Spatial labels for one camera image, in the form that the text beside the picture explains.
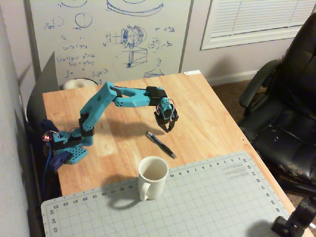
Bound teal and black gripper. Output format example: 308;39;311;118
154;97;179;133

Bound blue and black pen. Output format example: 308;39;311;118
146;131;177;159

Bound white ceramic mug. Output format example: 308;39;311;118
137;156;170;201

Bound grey gridded cutting mat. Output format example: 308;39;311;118
40;151;296;237

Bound white round roll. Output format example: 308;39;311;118
63;78;100;90

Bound dark blue table clamp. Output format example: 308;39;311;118
40;118;60;139
47;151;73;172

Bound whiteboard with blue drawings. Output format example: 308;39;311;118
24;0;195;86

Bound black leather office chair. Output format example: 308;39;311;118
238;11;316;198

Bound grey flat board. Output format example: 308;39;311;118
26;51;61;124

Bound white window blinds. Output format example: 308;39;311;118
200;0;316;51

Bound red white servo wire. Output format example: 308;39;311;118
168;98;177;121

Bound blue cable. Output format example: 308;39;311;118
42;147;54;199

